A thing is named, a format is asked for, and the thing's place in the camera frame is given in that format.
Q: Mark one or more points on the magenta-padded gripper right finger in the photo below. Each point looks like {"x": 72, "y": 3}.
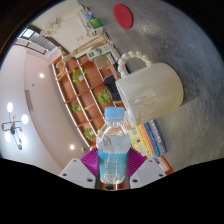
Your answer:
{"x": 146, "y": 173}

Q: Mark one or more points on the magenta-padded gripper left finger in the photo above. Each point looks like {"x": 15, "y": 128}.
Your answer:
{"x": 78, "y": 173}

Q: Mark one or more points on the clear blue-capped water bottle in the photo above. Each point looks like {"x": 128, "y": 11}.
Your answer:
{"x": 113, "y": 150}

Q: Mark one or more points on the recessed ceiling light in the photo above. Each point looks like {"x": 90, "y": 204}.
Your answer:
{"x": 72, "y": 146}
{"x": 41, "y": 75}

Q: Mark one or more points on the stack of colourful books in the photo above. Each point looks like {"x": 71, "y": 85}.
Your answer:
{"x": 148, "y": 138}

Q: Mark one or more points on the wooden shelf unit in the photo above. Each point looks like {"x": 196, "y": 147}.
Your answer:
{"x": 85, "y": 96}

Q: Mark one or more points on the branched ceiling lamp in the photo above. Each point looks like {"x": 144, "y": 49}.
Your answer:
{"x": 13, "y": 128}

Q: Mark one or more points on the green and white carton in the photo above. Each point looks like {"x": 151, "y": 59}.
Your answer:
{"x": 100, "y": 52}

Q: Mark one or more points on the wooden artist mannequin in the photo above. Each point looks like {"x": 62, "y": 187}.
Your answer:
{"x": 90, "y": 45}

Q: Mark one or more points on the grey curtain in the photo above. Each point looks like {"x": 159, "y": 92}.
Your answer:
{"x": 43, "y": 43}

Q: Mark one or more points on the window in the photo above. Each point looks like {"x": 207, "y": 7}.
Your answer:
{"x": 27, "y": 33}

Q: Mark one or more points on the green and white tissue box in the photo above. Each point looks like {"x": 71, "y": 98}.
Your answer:
{"x": 96, "y": 25}

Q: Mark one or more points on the stack of white books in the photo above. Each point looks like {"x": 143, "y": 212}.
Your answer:
{"x": 85, "y": 20}

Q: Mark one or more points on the round red coaster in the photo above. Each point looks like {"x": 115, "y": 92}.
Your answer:
{"x": 122, "y": 16}

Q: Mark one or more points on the black track light rail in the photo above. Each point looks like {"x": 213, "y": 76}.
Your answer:
{"x": 30, "y": 46}

